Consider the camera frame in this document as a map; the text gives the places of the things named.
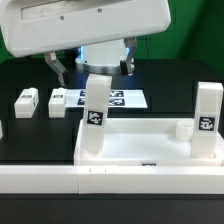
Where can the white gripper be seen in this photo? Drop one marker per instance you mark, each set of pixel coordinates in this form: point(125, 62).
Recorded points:
point(32, 27)

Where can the white desk tabletop tray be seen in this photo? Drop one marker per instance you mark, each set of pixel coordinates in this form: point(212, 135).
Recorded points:
point(146, 142)

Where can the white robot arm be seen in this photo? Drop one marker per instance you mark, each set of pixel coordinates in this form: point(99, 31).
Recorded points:
point(101, 58)

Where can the white fiducial marker sheet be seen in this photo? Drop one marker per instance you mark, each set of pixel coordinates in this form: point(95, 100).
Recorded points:
point(118, 98)

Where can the white left edge block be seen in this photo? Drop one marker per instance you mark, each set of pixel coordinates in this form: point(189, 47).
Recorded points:
point(1, 129)

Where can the white front fence bar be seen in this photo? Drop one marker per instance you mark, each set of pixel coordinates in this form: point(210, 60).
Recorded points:
point(111, 179)

